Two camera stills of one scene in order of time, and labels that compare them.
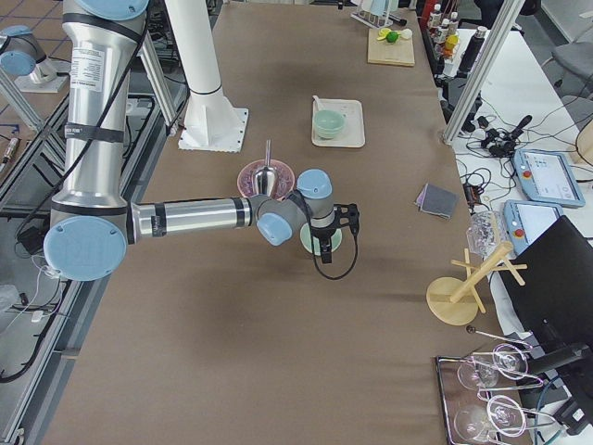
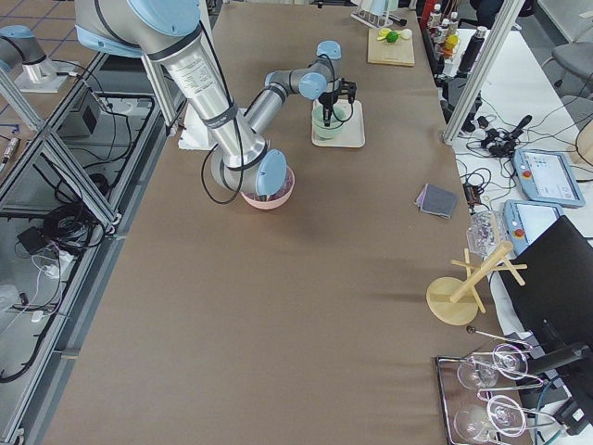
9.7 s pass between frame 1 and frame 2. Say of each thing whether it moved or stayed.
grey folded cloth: stayed
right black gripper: moved
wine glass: stayed
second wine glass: stayed
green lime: stayed
